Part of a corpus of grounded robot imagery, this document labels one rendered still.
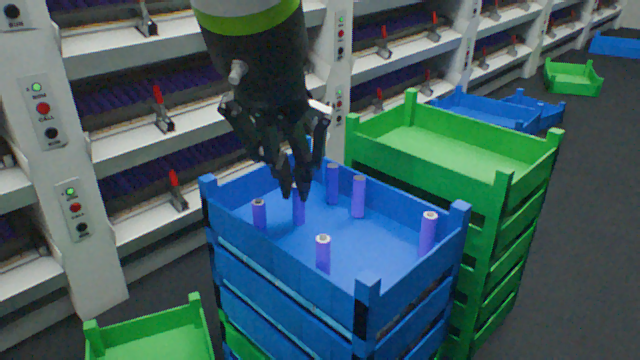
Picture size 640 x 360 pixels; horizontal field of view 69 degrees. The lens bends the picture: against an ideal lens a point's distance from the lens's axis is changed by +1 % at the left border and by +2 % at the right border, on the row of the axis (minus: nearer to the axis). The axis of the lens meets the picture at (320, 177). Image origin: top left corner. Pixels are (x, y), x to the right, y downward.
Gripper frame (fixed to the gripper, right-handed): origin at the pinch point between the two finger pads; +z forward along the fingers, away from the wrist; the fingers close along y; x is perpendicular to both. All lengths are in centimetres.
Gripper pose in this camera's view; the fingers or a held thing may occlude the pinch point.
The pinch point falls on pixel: (293, 177)
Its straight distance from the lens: 60.9
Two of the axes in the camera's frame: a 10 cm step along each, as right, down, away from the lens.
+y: 9.7, 1.2, -2.1
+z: 1.0, 5.8, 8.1
